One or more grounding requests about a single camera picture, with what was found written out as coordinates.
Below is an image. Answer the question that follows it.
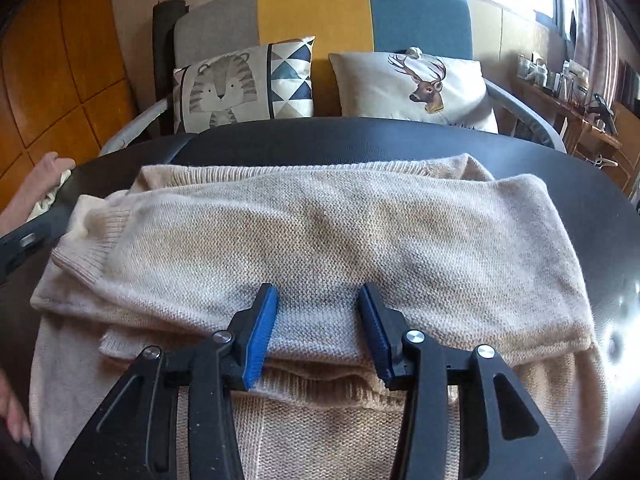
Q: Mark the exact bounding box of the beige knit sweater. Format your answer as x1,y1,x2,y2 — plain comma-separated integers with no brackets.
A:
29,154,608,479

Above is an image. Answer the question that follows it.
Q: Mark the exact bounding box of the person's left hand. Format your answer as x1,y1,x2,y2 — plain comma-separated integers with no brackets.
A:
0,370,32,448

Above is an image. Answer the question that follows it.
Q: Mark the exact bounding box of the folded pink garment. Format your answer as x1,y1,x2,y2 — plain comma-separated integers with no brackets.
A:
1,152,76,236

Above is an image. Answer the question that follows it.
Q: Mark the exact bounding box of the black leather ottoman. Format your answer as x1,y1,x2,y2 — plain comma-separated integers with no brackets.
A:
1,118,639,479

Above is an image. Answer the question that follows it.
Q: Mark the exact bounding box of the tiger print cushion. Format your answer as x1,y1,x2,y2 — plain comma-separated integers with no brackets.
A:
172,36,314,133

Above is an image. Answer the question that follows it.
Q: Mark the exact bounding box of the wooden side table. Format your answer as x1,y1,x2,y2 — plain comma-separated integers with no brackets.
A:
512,74,624,162

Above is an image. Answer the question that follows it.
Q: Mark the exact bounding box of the deer print cushion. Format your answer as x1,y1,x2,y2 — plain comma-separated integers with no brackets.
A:
329,51,498,133

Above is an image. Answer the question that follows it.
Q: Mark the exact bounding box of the grey yellow blue sofa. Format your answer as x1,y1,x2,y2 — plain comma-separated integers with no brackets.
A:
104,0,563,153

